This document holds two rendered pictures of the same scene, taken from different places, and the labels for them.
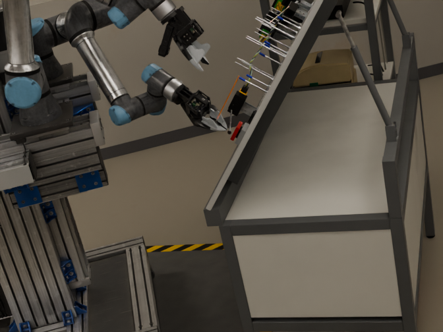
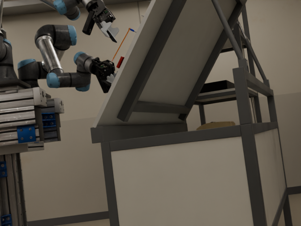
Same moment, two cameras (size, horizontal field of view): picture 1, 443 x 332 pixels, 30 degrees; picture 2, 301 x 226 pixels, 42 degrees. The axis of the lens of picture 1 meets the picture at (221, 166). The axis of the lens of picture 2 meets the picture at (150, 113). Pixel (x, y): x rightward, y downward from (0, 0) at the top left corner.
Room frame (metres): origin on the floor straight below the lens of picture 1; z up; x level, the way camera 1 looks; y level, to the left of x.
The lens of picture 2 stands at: (0.83, -0.21, 0.79)
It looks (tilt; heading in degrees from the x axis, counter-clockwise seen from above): 4 degrees up; 2
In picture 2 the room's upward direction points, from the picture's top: 7 degrees counter-clockwise
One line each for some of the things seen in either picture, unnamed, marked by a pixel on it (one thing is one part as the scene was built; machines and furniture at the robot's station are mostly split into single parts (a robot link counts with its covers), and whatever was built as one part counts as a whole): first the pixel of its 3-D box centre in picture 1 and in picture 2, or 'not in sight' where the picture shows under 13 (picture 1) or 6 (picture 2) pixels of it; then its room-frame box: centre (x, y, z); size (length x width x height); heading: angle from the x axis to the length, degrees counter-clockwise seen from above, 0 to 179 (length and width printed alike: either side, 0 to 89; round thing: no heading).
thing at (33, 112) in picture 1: (37, 105); (2, 75); (2.82, 0.59, 1.21); 0.15 x 0.15 x 0.10
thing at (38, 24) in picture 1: (35, 37); (28, 70); (3.32, 0.62, 1.33); 0.13 x 0.12 x 0.14; 121
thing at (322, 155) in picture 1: (340, 187); (214, 168); (2.85, -0.44, 0.60); 1.17 x 0.58 x 0.40; 160
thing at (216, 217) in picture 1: (251, 139); (151, 130); (2.96, -0.14, 0.83); 1.18 x 0.05 x 0.06; 160
